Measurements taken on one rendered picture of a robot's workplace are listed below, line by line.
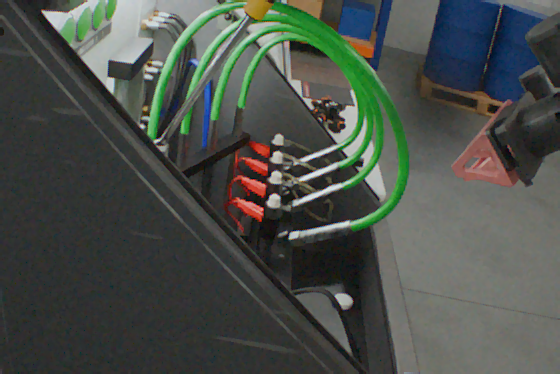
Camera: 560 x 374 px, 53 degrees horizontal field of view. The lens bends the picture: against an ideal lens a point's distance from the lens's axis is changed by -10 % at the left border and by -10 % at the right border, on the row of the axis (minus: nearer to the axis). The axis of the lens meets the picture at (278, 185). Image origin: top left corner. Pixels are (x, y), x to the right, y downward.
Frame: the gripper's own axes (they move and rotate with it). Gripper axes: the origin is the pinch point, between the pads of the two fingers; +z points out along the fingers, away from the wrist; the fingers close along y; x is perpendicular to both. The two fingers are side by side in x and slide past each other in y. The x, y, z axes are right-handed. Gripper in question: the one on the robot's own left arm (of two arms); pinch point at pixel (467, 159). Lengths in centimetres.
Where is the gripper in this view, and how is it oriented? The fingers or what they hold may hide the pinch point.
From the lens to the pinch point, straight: 71.1
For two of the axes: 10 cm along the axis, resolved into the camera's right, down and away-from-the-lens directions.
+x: 5.5, 8.3, 1.1
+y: -6.0, 4.8, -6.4
